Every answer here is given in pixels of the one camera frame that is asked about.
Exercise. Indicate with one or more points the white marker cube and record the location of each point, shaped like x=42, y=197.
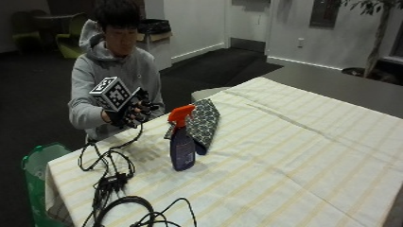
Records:
x=110, y=93

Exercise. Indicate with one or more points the the person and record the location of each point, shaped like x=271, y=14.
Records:
x=121, y=66

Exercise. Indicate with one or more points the dark patterned folded cloth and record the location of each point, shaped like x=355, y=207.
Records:
x=202, y=123

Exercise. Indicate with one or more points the blue spray bottle orange trigger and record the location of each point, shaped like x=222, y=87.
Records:
x=182, y=145

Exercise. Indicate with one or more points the green armchair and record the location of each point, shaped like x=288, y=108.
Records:
x=70, y=39

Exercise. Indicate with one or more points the cream striped tablecloth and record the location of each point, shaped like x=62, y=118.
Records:
x=259, y=164

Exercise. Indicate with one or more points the dark round table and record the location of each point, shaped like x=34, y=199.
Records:
x=54, y=25

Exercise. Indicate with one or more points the green bin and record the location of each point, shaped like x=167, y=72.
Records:
x=40, y=179

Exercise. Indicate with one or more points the potted tree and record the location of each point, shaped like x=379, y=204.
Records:
x=378, y=38

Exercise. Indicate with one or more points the white wall outlet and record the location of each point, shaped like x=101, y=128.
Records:
x=300, y=42

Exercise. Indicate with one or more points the dark wall picture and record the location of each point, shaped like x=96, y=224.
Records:
x=324, y=13

